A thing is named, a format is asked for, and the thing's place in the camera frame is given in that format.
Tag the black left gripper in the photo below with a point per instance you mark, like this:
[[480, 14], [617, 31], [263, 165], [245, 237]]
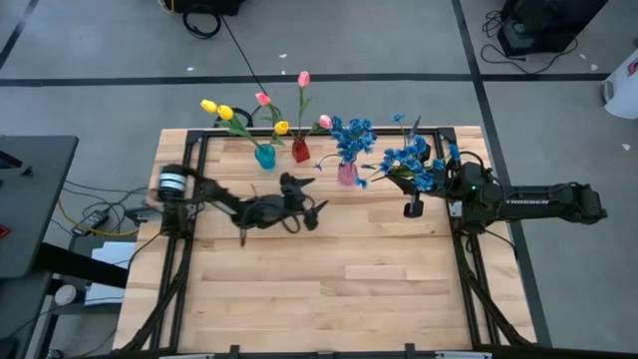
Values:
[[291, 204]]

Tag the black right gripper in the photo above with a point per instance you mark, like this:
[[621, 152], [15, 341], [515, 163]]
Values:
[[414, 207]]

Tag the pink glass vase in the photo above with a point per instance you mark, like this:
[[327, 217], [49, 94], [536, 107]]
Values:
[[347, 175]]

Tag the red glass vase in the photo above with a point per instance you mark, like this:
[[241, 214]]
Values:
[[300, 151]]

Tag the teal embossed glass vase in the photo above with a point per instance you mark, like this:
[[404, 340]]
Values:
[[265, 157]]

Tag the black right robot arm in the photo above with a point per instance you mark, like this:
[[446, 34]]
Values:
[[548, 202]]

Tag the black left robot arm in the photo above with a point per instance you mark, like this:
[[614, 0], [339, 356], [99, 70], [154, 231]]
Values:
[[224, 199]]

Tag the white papers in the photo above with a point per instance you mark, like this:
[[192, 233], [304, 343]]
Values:
[[112, 254]]

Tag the black floor box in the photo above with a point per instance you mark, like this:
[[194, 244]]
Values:
[[209, 5]]

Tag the black power adapter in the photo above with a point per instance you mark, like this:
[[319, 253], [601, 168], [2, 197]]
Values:
[[92, 219]]

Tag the black equipment case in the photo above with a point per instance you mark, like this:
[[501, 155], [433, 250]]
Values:
[[548, 20]]

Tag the white bin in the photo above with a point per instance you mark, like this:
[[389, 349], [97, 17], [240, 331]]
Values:
[[623, 90]]

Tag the black desk beam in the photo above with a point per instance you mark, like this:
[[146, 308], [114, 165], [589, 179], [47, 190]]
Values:
[[80, 264]]

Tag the white round object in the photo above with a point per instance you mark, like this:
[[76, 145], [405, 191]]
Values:
[[65, 295]]

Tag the grey desk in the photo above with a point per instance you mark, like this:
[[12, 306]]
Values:
[[35, 209]]

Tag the black flat device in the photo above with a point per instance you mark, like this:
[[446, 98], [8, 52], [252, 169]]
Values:
[[7, 159]]

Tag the red sticker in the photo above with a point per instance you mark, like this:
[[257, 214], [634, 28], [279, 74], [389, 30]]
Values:
[[3, 231]]

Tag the black aluminium table frame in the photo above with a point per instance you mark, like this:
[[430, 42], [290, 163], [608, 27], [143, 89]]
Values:
[[443, 133]]

